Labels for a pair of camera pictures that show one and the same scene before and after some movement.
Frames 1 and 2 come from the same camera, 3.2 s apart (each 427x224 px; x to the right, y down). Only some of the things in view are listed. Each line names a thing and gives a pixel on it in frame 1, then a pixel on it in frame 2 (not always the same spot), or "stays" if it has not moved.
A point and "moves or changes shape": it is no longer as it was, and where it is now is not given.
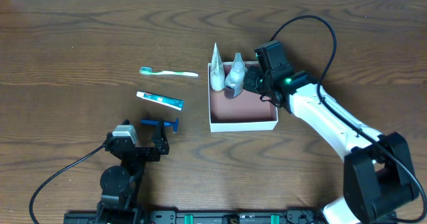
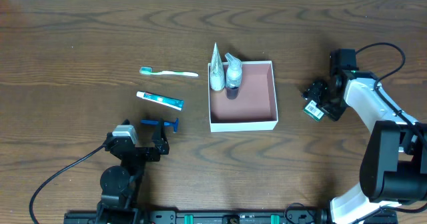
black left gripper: x=141 y=152 stays
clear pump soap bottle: x=235 y=79 moves or changes shape
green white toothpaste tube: x=171 y=103 stays
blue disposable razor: x=155 y=122 stays
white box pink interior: x=245 y=112 stays
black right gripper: x=253 y=81 → x=326 y=101
